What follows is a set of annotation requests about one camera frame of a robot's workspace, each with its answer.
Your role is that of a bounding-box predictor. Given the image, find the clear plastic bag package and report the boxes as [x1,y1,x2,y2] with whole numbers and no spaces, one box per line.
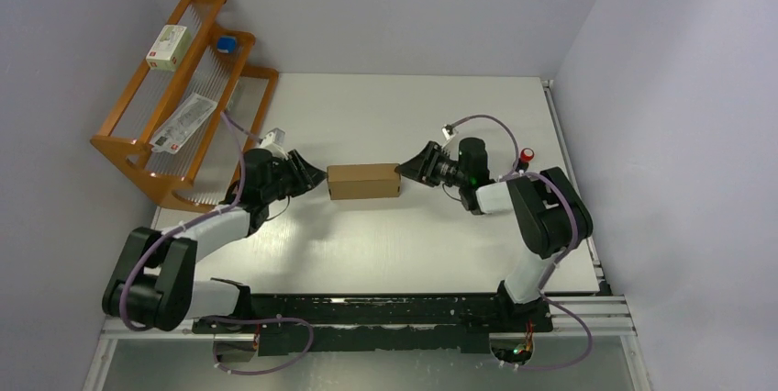
[150,93,217,154]

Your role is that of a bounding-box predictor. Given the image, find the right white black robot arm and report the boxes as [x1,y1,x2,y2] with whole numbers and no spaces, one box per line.
[395,137,594,330]

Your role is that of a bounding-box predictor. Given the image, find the blue round object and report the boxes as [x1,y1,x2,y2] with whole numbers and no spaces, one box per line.
[217,36,239,54]

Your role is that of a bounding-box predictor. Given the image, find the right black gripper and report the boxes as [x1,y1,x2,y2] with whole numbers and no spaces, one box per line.
[395,140,468,187]

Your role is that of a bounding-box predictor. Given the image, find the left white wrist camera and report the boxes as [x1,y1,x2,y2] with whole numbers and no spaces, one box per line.
[260,128,285,154]

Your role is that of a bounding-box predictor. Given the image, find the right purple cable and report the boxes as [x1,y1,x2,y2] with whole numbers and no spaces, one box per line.
[442,114,594,373]

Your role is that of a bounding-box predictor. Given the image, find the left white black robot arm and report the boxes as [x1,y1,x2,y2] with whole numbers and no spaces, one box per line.
[101,148,327,332]

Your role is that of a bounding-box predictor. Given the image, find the brown cardboard box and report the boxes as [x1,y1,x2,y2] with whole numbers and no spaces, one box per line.
[327,163,401,201]

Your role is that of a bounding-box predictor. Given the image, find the white green carton box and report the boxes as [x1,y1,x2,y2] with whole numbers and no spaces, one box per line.
[145,25,192,72]

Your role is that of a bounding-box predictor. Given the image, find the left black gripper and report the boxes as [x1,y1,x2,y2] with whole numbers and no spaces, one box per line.
[261,149,327,202]

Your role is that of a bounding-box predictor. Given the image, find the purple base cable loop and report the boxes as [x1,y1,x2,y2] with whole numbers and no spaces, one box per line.
[212,316,315,376]

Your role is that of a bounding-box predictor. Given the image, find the orange wooden rack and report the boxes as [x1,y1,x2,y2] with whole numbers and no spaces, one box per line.
[90,0,279,212]

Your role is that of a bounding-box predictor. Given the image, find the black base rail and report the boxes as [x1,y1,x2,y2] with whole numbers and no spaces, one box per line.
[192,293,553,356]

